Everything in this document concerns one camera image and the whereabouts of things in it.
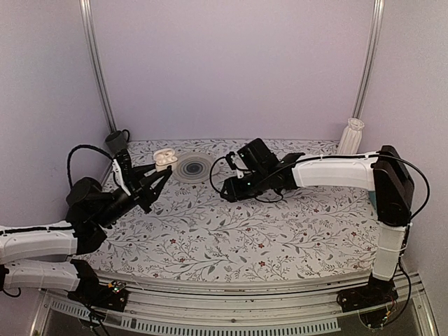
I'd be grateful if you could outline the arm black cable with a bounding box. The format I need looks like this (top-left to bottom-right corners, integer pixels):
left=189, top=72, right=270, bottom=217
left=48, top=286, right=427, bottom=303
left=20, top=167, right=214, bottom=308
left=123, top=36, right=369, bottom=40
left=209, top=152, right=431, bottom=220
left=66, top=144, right=113, bottom=186

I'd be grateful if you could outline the swirl patterned shallow plate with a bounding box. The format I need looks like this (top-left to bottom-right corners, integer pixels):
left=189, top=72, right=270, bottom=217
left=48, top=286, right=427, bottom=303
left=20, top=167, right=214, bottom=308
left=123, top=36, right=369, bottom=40
left=173, top=152, right=220, bottom=184

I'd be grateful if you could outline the left aluminium frame post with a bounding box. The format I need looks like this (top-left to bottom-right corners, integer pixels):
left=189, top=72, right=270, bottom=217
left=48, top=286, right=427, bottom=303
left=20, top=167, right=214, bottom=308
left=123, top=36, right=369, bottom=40
left=79, top=0, right=117, bottom=132

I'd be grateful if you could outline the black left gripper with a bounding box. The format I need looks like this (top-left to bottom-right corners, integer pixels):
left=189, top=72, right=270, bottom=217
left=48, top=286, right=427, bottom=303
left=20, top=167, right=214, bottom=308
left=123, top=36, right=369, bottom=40
left=94, top=161, right=171, bottom=228

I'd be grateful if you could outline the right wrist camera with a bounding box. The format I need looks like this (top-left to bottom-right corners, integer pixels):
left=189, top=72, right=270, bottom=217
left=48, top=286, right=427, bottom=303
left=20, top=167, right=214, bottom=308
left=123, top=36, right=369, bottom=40
left=225, top=151, right=247, bottom=179

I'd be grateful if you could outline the aluminium frame post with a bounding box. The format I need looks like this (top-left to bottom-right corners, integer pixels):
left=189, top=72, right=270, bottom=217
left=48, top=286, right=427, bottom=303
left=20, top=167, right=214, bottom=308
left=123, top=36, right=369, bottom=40
left=79, top=0, right=117, bottom=132
left=352, top=0, right=385, bottom=120

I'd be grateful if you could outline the white ribbed vase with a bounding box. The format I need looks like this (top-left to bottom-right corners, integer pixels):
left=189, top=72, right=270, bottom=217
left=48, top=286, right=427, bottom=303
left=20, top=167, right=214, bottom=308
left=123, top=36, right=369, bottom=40
left=337, top=118, right=365, bottom=155

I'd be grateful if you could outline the floral patterned table mat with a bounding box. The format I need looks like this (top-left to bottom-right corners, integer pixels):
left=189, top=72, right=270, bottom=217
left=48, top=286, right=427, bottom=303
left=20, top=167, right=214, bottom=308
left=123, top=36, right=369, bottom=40
left=85, top=139, right=379, bottom=283

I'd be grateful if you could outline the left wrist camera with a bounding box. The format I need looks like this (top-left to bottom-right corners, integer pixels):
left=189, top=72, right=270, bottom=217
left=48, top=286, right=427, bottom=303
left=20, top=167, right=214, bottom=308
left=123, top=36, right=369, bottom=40
left=113, top=149, right=132, bottom=196

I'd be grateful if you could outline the white earbuds charging case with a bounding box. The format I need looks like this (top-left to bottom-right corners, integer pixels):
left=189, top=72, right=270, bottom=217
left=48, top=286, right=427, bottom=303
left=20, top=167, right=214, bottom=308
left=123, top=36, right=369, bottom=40
left=153, top=148, right=178, bottom=172

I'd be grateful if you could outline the teal cylinder roll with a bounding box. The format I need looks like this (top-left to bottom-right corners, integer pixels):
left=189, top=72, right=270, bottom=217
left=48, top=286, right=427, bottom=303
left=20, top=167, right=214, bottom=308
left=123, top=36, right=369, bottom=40
left=368, top=190, right=377, bottom=210

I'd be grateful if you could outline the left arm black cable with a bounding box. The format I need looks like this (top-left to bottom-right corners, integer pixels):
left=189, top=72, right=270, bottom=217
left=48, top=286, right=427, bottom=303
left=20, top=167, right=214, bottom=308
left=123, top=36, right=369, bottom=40
left=66, top=144, right=113, bottom=186

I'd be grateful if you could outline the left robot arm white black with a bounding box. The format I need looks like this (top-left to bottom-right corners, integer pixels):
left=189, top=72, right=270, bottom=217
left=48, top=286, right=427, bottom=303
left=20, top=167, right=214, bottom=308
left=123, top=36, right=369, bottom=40
left=1, top=163, right=173, bottom=312

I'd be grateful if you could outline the grey mug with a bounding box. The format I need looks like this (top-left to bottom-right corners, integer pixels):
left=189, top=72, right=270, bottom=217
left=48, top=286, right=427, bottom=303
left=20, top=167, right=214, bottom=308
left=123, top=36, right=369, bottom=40
left=105, top=129, right=130, bottom=156

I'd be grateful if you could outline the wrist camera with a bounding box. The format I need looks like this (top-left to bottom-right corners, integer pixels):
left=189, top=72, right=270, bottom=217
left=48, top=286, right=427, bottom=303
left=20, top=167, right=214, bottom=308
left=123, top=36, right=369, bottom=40
left=225, top=151, right=247, bottom=179
left=113, top=149, right=132, bottom=196

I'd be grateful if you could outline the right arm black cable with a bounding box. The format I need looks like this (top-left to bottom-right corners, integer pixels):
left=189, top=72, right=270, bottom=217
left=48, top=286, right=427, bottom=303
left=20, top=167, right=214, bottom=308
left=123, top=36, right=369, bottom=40
left=209, top=152, right=431, bottom=220

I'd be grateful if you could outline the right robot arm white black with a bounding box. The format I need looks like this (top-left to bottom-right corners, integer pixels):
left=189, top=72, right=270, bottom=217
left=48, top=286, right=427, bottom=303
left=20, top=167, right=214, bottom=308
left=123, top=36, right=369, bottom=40
left=219, top=139, right=414, bottom=312

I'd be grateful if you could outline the aluminium front rail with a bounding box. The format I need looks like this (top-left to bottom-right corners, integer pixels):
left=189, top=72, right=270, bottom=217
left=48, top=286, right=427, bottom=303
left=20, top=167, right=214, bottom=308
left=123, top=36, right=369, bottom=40
left=34, top=271, right=438, bottom=336

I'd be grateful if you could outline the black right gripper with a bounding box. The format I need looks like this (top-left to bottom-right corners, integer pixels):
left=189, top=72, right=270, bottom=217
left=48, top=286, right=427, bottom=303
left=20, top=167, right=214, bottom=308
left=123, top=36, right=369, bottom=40
left=220, top=168, right=270, bottom=202

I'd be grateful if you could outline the right aluminium frame post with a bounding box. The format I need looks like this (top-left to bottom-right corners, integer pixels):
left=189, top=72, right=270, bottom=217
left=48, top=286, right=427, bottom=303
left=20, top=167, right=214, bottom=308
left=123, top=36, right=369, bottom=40
left=352, top=0, right=385, bottom=120

